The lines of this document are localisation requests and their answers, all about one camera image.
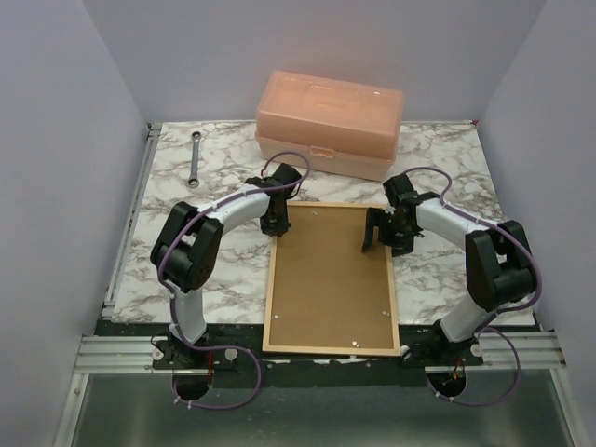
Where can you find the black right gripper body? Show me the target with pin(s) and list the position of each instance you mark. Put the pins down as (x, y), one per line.
(394, 235)

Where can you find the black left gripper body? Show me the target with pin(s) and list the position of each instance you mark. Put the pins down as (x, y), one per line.
(276, 223)

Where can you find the brown frame backing board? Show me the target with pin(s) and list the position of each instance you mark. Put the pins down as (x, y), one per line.
(330, 274)

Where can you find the light wooden picture frame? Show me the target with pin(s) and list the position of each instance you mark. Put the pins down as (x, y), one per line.
(331, 350)

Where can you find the translucent orange plastic box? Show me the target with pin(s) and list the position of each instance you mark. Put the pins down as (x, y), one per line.
(340, 127)

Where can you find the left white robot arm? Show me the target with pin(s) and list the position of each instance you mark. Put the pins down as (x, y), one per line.
(186, 250)

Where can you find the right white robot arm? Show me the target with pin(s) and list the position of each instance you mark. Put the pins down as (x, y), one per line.
(500, 270)

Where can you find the silver ratchet wrench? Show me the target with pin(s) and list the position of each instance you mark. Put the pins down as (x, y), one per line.
(193, 180)

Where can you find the black table edge rail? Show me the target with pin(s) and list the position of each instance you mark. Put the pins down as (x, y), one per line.
(166, 354)

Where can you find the aluminium side rail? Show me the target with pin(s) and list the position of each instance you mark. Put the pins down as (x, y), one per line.
(154, 130)

